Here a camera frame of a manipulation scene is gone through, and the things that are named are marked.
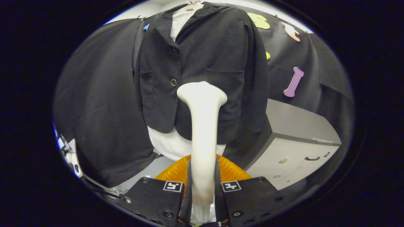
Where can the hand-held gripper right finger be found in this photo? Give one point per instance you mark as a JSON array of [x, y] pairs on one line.
[[249, 198]]

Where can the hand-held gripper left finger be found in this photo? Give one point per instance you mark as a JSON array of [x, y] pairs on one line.
[[151, 198]]

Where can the cluttered white table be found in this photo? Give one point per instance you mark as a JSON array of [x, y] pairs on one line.
[[74, 157]]

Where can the white garment steamer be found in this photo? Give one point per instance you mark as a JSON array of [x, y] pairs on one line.
[[203, 132]]

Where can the grey cabinet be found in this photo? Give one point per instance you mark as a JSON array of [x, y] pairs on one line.
[[290, 119]]

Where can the black suit jacket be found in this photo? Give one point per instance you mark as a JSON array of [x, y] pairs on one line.
[[214, 53]]

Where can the black backdrop cloth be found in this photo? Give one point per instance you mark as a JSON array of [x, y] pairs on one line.
[[101, 94]]

